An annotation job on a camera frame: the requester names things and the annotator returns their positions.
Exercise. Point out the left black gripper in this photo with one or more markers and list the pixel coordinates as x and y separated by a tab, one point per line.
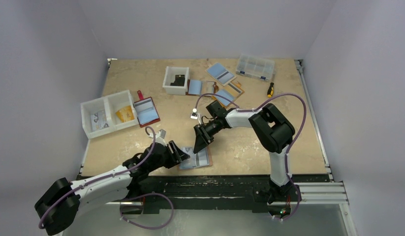
177	155

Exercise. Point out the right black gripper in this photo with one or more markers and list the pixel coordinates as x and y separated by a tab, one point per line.
203	133

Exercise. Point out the pink card holder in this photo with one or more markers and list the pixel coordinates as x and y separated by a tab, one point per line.
196	160

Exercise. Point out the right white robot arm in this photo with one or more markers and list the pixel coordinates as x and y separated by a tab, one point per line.
273	130

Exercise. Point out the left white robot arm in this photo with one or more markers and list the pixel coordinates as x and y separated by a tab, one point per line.
58	207

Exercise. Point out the brown open card holder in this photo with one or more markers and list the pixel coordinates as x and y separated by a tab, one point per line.
199	87

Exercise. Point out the red card holder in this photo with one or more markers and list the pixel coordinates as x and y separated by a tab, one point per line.
146	110

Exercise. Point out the orange card holder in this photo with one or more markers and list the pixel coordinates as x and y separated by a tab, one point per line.
228	94

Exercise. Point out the orange card in bin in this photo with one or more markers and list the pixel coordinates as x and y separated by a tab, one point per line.
125	114

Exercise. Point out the white card holder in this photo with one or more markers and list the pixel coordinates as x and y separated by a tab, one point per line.
222	75

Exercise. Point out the printed card in bin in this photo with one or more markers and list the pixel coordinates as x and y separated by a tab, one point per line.
99	121

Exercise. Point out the black object in box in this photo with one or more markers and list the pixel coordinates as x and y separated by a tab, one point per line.
179	80

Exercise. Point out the small white square box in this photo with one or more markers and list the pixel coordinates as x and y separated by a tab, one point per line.
170	73

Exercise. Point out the yellow black screwdriver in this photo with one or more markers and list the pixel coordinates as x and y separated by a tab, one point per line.
270	91

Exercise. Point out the white two-compartment bin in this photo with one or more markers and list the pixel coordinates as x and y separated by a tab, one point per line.
110	104

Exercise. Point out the clear plastic organizer box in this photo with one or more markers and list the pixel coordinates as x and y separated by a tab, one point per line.
256	67

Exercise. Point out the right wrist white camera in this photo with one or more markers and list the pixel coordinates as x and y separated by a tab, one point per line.
195	115

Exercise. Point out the wrist white camera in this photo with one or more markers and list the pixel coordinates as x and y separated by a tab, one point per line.
160	135
195	115

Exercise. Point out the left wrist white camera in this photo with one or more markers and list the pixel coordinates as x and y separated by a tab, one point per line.
160	135

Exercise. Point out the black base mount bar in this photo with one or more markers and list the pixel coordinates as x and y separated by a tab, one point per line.
223	192

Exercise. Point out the aluminium frame rail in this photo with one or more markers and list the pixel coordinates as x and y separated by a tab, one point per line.
309	192

